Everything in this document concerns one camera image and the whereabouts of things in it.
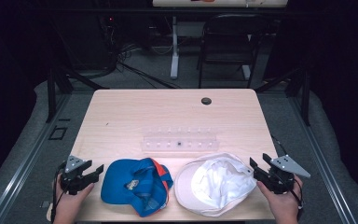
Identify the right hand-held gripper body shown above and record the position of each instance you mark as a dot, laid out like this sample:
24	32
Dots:
278	182

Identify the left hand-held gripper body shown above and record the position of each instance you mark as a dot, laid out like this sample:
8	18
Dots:
74	182

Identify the blue and orange cap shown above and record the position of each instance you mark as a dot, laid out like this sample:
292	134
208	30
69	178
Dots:
118	183

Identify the white cap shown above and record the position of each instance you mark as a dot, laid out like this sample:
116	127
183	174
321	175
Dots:
217	183

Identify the clear acrylic rack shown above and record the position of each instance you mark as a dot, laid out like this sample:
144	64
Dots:
167	138

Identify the person's right hand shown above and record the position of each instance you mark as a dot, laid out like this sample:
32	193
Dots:
282	207

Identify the person's left hand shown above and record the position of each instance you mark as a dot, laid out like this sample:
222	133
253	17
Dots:
69	207

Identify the dark table grommet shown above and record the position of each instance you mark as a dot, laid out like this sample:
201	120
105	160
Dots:
206	101

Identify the white desk foot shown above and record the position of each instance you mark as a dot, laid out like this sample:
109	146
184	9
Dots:
246	72

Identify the black folding chair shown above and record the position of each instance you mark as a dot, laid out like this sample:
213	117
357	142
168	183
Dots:
230	40

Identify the dark equipment with red light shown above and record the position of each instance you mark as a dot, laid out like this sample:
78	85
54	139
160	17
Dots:
108	40

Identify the white desk leg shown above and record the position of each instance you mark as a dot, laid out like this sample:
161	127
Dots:
174	56

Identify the grey metal table bracket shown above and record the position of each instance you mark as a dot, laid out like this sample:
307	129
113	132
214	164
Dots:
45	204

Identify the aluminium floor rail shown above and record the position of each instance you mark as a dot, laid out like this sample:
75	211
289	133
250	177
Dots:
323	161
28	161

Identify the black frame post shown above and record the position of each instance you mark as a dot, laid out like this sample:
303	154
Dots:
51	96
306	99

